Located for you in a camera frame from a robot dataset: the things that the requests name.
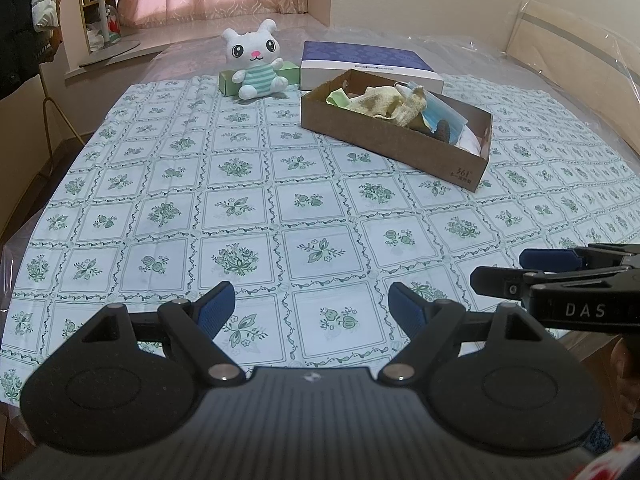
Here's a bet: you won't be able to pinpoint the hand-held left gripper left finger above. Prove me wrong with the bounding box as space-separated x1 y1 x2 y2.
70 281 247 387

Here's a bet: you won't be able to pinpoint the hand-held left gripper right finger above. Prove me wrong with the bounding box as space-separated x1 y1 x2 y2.
377 281 545 387

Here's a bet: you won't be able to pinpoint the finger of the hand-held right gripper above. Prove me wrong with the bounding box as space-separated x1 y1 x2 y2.
519 243 640 269
470 265 542 298

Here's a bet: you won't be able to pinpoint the white nonwoven cloth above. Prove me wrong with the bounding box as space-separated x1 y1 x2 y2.
452 127 485 156

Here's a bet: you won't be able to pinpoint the dark purple socks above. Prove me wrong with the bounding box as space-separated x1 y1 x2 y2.
430 118 454 146

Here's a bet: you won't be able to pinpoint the brown cardboard box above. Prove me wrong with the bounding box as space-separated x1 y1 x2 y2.
300 69 495 192

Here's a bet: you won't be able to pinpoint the blue face mask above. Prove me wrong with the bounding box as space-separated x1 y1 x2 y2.
394 80 472 144

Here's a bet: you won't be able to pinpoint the yellow towel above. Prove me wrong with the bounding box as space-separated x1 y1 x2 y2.
345 85 429 126

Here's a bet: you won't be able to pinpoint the light green cloth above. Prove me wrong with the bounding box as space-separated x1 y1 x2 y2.
325 88 357 110

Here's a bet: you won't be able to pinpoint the person's right hand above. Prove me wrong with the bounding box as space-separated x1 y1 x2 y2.
611 342 640 428

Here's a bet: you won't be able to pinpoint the green floral printed tablecloth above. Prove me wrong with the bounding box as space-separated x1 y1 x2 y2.
0 75 640 407

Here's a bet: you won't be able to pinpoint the red and white cloth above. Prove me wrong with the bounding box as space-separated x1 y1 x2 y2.
569 441 640 480

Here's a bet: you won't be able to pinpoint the plastic-wrapped wooden headboard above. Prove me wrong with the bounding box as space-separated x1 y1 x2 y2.
502 0 640 157

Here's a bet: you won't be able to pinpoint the small green box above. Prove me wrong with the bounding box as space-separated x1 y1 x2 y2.
218 60 302 97

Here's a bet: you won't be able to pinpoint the clothes on rack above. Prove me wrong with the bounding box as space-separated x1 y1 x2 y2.
37 74 85 145

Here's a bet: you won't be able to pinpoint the white plush bunny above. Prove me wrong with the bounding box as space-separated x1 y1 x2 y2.
221 18 290 100

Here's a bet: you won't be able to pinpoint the purple and white box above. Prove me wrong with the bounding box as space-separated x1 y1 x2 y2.
300 40 445 96

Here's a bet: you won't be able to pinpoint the white fan stand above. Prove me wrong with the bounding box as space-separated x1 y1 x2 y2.
78 0 142 69

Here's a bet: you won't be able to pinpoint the black jacket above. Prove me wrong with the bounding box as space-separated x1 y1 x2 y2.
0 0 43 102

